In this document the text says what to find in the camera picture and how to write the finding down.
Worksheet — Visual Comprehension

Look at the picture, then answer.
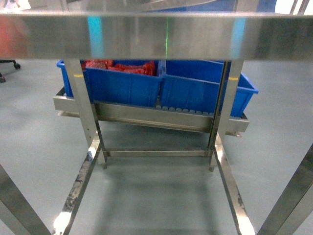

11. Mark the blue bin with red parts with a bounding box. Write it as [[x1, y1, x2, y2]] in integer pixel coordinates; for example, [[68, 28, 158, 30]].
[[56, 59, 164, 107]]

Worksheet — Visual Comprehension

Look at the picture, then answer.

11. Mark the lower steel roller rack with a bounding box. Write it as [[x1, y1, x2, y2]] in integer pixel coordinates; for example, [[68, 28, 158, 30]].
[[52, 59, 255, 235]]

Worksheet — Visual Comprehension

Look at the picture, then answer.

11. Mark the empty blue bin right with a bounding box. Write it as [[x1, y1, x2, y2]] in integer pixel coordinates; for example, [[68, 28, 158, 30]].
[[160, 60, 259, 118]]

